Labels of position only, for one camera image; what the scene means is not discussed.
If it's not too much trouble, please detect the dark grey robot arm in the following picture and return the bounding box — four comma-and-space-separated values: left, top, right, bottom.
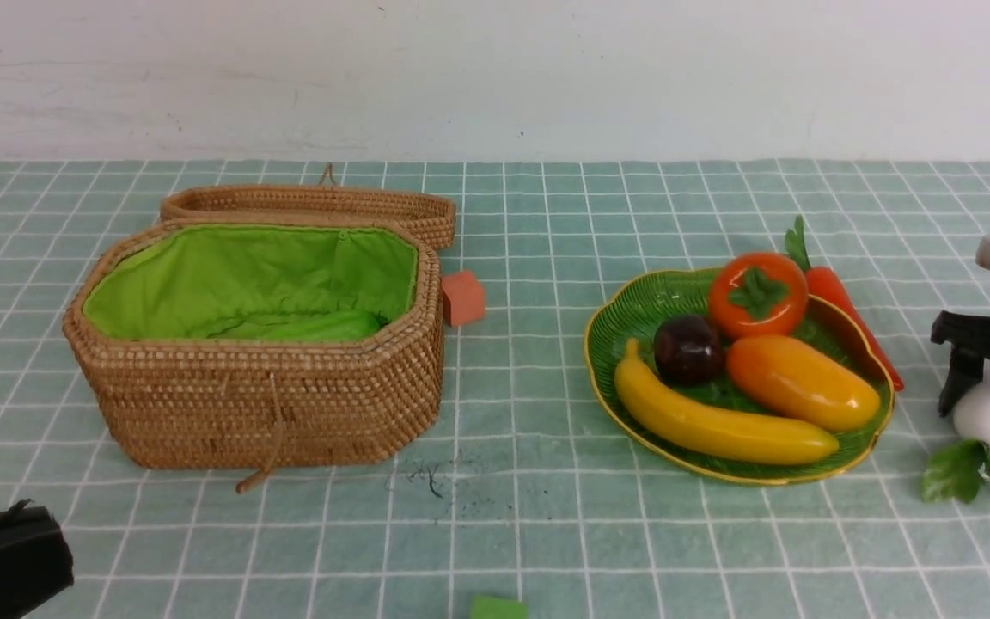
0, 500, 75, 618

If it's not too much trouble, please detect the green checkered tablecloth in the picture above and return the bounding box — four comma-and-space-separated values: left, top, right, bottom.
0, 160, 990, 618

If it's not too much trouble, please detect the woven wicker basket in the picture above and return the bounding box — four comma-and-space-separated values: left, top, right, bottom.
63, 219, 446, 494

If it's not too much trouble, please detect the orange toy persimmon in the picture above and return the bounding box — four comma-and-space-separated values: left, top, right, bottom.
708, 252, 809, 341

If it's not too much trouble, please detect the dark purple toy mangosteen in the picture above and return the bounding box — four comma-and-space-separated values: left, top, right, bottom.
652, 314, 725, 385

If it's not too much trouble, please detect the small green block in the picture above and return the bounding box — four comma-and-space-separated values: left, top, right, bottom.
468, 595, 529, 619

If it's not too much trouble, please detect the orange yellow toy mango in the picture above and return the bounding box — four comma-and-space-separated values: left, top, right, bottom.
725, 334, 885, 432

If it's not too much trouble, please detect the small orange block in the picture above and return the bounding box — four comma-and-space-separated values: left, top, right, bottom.
441, 269, 486, 328

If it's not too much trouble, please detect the white toy radish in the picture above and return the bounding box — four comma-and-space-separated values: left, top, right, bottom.
920, 367, 990, 503

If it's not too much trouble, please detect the yellow toy banana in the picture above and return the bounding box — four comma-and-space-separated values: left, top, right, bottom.
613, 338, 840, 467

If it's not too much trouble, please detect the green leaf-shaped plate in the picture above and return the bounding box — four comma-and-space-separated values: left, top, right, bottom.
584, 269, 896, 487

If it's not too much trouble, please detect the orange toy carrot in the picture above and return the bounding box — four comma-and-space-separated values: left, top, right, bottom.
783, 215, 905, 393

